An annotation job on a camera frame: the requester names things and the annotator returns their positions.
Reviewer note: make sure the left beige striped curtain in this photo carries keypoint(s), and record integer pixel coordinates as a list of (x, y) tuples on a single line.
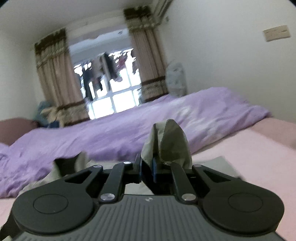
[(57, 78)]

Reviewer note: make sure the beige wall socket strip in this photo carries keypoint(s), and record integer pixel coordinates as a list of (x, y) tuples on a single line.
[(276, 33)]

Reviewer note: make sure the purple duvet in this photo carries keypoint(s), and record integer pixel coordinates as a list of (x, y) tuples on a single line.
[(205, 117)]

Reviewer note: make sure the beige striped curtain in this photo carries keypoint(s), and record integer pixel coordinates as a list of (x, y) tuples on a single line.
[(57, 78), (142, 25)]

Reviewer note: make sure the pink patterned blanket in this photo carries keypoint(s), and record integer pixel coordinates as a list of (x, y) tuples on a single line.
[(263, 154)]

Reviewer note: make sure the pile of plush toys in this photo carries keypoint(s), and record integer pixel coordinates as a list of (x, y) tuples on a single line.
[(47, 116)]

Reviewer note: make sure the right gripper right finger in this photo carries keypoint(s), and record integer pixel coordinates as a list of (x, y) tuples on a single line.
[(230, 204)]

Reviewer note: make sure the maroon headboard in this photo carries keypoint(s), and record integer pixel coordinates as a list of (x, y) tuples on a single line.
[(14, 128)]

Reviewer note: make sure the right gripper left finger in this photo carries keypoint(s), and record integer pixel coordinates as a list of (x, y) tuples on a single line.
[(68, 203)]

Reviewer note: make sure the covered standing fan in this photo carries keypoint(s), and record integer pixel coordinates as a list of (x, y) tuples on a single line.
[(176, 80)]

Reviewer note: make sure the grey green black jacket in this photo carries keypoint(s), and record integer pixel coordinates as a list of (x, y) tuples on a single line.
[(166, 145)]

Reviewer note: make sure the window with hanging laundry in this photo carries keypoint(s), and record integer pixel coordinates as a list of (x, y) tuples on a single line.
[(108, 74)]

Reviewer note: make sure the right beige striped curtain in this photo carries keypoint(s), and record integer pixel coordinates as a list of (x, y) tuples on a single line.
[(142, 25)]

